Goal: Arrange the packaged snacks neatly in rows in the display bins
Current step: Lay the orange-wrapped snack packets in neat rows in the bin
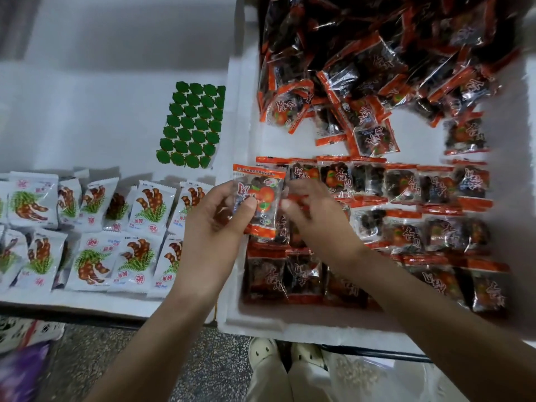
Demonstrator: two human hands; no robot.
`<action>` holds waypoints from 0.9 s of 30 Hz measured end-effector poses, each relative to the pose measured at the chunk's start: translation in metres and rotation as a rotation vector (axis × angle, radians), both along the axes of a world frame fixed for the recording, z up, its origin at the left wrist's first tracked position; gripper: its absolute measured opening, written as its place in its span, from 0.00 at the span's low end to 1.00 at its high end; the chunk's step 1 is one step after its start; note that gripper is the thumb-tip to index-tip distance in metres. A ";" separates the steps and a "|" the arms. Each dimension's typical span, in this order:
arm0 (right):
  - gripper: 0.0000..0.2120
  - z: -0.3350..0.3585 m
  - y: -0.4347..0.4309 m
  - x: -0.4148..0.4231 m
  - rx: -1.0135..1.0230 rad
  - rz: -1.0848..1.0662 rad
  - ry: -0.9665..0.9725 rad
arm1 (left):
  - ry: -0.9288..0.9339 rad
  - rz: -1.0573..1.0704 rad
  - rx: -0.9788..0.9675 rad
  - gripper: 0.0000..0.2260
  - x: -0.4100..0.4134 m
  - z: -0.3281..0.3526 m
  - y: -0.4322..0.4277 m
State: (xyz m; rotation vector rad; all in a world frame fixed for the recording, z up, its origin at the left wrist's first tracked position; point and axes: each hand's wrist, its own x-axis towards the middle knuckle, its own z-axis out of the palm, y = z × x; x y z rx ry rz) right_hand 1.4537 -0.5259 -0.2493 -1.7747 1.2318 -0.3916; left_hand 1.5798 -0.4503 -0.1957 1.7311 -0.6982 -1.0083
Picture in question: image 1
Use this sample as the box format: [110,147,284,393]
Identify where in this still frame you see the pile of dark red packets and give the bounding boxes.
[241,0,522,317]

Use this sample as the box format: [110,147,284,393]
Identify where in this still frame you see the person's beige trousers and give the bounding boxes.
[245,351,336,402]

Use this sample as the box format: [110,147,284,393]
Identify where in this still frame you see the dark red snack packet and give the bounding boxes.
[231,163,288,241]

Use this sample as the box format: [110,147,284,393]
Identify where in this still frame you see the white red printed carton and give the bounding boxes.
[0,315,66,355]

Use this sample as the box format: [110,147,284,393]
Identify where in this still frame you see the pile of white printed packets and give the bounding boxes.
[0,170,214,296]

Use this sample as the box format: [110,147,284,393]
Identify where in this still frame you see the purple packet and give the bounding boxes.
[0,341,51,402]

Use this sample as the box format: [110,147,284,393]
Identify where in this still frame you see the person's right forearm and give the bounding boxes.
[339,245,536,402]

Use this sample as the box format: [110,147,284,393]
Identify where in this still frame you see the person's left hand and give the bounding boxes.
[171,181,259,308]

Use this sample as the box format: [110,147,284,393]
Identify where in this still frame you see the green leaf-pattern sheet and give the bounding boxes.
[155,80,227,170]

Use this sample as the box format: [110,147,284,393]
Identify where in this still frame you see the person's right white shoe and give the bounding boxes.
[290,342,328,369]

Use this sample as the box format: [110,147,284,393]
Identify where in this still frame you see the clear round plastic tub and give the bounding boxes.
[327,351,445,402]

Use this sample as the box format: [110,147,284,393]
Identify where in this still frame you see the person's white shoe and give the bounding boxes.
[248,336,279,371]
[290,342,328,369]

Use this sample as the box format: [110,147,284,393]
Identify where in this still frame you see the person's left forearm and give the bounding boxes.
[84,289,221,402]

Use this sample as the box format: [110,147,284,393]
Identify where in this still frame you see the person's right hand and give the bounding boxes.
[278,178,370,273]

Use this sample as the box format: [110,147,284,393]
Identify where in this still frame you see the white foam box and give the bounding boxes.
[216,0,536,355]
[0,0,246,322]

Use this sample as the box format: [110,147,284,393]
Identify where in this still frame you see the person's left white shoe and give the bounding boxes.
[248,336,279,371]

